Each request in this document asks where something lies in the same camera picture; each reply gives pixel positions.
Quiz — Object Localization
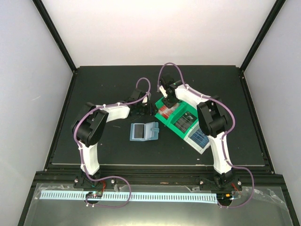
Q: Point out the green bin with red cards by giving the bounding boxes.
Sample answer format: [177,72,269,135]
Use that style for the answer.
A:
[155,98,185,126]

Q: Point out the blue card holder wallet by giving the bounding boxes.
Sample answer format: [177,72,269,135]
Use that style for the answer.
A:
[129,122,159,142]

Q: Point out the green bin with black cards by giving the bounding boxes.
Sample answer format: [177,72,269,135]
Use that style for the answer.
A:
[167,105,198,139]

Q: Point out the white bin with blue cards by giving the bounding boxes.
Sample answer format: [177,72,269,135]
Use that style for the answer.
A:
[184,122,210,154]

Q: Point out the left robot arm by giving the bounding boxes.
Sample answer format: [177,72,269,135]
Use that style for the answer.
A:
[72,89,158,188]

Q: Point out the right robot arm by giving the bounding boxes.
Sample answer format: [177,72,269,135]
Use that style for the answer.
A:
[157,75,233,190]

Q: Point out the red white credit card stack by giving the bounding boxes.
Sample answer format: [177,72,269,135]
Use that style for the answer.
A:
[158,104,178,119]

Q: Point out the black credit card stack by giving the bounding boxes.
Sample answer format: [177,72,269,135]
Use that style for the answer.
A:
[174,112,197,133]

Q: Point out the blue credit card stack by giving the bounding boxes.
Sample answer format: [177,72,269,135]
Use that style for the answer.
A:
[190,129,209,148]

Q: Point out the left small circuit board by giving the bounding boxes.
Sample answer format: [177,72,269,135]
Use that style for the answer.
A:
[85,191,103,202]

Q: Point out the small circuit board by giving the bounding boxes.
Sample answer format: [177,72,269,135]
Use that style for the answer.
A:
[217,193,240,201]
[85,191,103,202]

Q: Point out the right small circuit board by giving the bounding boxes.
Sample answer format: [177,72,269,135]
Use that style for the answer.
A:
[217,193,240,201]

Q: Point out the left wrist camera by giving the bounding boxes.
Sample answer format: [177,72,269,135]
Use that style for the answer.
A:
[141,93,151,105]

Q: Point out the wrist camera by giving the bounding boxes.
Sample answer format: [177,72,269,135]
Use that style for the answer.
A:
[159,85,167,98]
[141,93,151,105]

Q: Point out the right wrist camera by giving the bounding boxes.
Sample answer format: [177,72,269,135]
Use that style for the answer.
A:
[159,85,167,98]

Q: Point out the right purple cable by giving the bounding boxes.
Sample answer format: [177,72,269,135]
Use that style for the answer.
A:
[156,62,255,210]

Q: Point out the purple cable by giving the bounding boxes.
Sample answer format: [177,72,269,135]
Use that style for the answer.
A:
[156,62,255,210]
[74,78,151,209]

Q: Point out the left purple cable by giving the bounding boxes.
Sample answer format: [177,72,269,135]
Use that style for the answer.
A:
[74,78,151,209]

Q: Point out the white slotted cable duct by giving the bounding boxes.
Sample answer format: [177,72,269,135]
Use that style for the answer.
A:
[40,190,218,204]

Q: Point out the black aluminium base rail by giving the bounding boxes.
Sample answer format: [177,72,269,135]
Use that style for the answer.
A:
[32,168,285,191]

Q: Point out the right black frame post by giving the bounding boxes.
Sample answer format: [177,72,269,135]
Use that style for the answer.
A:
[240,0,286,72]

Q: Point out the black frame post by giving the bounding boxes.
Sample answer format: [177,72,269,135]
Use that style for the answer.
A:
[33,0,77,73]
[240,0,286,72]

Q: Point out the left black frame post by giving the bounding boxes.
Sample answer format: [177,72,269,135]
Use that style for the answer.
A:
[33,0,77,73]

